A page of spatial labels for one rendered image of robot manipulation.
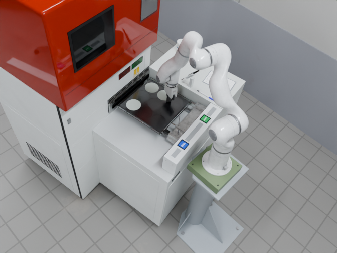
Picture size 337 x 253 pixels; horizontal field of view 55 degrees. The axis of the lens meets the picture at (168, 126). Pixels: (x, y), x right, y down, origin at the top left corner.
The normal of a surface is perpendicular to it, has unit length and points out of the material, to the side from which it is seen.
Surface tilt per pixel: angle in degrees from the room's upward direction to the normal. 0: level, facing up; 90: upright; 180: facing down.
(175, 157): 0
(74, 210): 0
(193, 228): 0
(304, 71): 90
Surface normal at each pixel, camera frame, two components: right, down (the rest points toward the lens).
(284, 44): -0.69, 0.53
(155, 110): 0.10, -0.60
